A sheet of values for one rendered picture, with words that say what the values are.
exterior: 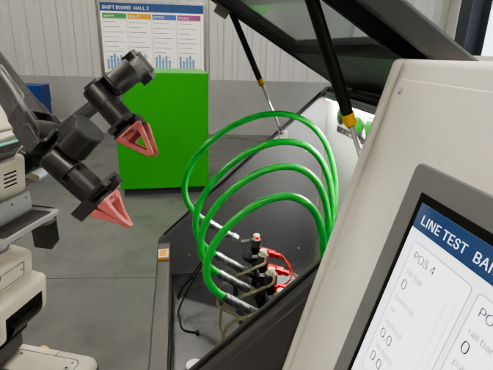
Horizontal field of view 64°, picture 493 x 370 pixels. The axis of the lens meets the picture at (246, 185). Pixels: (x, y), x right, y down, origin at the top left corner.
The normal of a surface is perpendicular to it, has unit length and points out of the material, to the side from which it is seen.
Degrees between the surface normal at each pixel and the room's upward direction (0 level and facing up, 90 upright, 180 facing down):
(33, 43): 90
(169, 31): 90
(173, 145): 90
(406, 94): 76
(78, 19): 90
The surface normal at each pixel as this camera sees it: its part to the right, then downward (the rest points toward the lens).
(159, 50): 0.06, 0.33
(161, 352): 0.03, -0.95
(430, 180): -0.95, -0.19
